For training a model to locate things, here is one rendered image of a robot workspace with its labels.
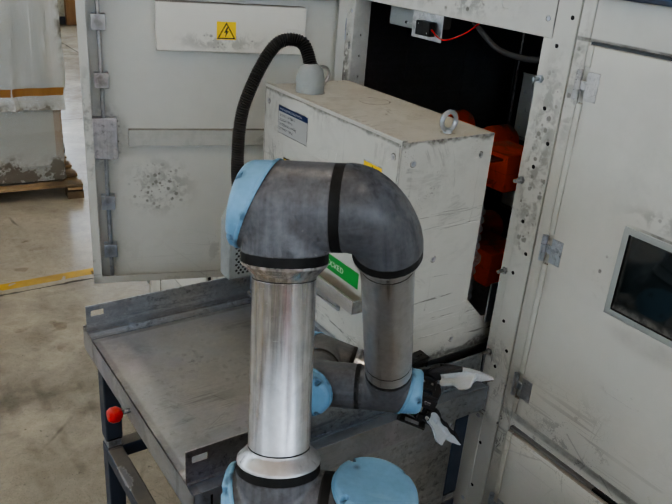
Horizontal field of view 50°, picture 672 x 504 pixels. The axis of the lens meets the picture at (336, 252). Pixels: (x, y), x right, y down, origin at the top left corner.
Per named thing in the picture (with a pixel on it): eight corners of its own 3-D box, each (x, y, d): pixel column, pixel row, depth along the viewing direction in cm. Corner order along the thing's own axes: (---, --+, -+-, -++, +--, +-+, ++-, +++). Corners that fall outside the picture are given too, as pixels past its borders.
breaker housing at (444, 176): (376, 379, 144) (403, 141, 125) (257, 277, 181) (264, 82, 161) (549, 322, 171) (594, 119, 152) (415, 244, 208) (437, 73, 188)
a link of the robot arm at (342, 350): (281, 374, 129) (292, 353, 137) (339, 397, 128) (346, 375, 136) (295, 336, 126) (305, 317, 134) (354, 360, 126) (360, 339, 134)
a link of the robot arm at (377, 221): (435, 148, 92) (424, 377, 126) (349, 144, 93) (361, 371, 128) (430, 208, 84) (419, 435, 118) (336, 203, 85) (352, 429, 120)
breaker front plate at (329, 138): (370, 378, 144) (396, 145, 125) (255, 279, 180) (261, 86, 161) (375, 377, 145) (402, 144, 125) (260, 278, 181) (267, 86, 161)
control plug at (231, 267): (228, 281, 169) (229, 210, 162) (219, 272, 173) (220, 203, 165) (258, 274, 173) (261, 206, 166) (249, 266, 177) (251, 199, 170)
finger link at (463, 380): (494, 394, 124) (441, 402, 127) (493, 376, 130) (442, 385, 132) (490, 378, 123) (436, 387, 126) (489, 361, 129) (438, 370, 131)
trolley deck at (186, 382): (194, 523, 122) (193, 495, 120) (84, 347, 168) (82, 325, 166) (484, 408, 158) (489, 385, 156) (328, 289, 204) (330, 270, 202)
